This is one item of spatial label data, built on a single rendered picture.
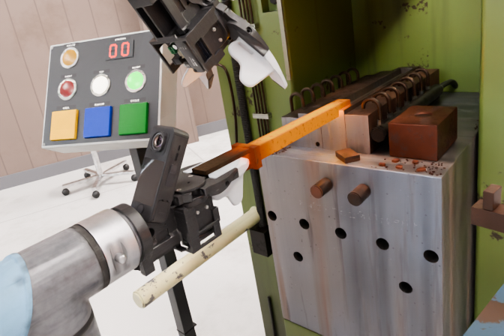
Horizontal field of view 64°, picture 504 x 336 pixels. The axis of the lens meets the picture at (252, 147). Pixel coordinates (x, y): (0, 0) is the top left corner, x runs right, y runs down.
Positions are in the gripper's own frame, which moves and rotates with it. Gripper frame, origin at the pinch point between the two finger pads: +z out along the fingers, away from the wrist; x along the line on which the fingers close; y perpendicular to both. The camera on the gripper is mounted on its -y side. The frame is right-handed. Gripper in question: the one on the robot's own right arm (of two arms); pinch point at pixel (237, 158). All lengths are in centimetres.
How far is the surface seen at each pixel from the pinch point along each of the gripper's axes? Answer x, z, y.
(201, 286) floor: -98, 59, 100
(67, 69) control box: -66, 10, -13
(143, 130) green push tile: -40.2, 11.4, 1.9
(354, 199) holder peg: 8.9, 17.8, 13.2
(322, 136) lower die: -2.6, 27.7, 6.0
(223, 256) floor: -106, 83, 99
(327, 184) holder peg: 2.3, 20.1, 12.6
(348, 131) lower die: 3.4, 27.7, 4.4
